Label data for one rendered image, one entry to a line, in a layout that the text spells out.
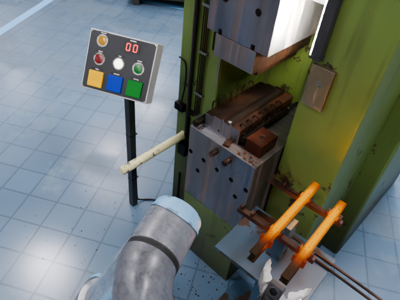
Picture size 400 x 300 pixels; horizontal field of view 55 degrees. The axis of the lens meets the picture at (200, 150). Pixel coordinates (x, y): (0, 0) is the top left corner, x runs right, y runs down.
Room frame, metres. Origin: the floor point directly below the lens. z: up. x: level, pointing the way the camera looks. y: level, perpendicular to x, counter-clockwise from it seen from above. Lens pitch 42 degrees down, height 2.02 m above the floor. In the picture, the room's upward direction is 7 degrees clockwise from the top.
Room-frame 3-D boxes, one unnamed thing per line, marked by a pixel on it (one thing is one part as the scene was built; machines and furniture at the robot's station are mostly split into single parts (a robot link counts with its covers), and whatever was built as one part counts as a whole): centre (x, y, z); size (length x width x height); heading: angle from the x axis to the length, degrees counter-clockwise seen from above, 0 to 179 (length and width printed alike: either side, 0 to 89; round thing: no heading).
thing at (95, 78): (1.55, 0.53, 1.01); 0.07 x 0.05 x 0.07; 76
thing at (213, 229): (1.50, -0.27, 0.23); 0.56 x 0.38 x 0.47; 141
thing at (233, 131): (1.53, -0.22, 0.96); 0.42 x 0.20 x 0.09; 141
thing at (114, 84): (1.53, 0.43, 1.01); 0.07 x 0.05 x 0.07; 76
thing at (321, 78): (1.27, -0.41, 1.27); 0.09 x 0.02 x 0.17; 51
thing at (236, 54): (1.53, -0.22, 1.32); 0.42 x 0.20 x 0.10; 141
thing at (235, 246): (0.92, -0.36, 0.68); 0.40 x 0.30 x 0.02; 54
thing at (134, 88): (1.50, 0.34, 1.01); 0.07 x 0.05 x 0.07; 76
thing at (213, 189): (1.50, -0.27, 0.69); 0.56 x 0.38 x 0.45; 141
